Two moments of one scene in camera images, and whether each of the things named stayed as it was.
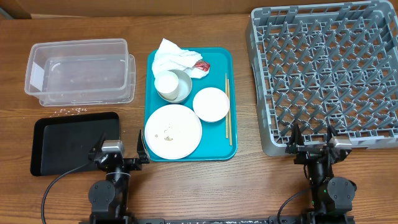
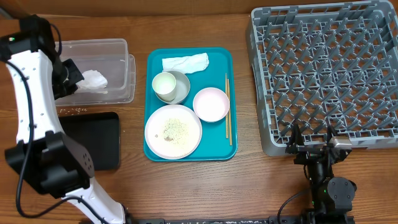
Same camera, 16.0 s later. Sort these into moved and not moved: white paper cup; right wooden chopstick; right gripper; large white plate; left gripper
Moved: left gripper
Not moved: large white plate; white paper cup; right gripper; right wooden chopstick
